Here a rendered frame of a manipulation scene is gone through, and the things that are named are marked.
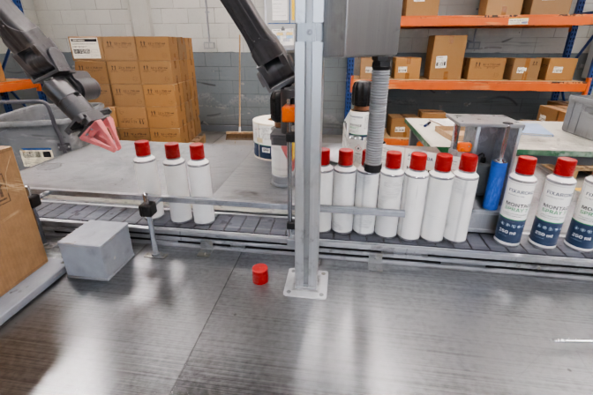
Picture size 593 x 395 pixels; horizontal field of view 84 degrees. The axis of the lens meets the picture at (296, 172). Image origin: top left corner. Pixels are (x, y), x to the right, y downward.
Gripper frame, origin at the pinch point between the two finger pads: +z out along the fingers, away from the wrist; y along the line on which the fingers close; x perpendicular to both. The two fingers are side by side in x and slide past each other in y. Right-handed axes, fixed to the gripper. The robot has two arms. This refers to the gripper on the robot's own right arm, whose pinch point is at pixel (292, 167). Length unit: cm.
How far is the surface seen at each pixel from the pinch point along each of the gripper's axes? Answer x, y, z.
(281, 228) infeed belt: 7.7, 1.6, 13.5
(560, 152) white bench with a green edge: -99, -125, 21
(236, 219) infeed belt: 4.8, 13.9, 13.7
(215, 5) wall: -430, 169, -76
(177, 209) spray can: 8.7, 27.4, 9.6
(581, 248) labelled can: 10, -65, 11
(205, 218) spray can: 8.5, 20.6, 11.7
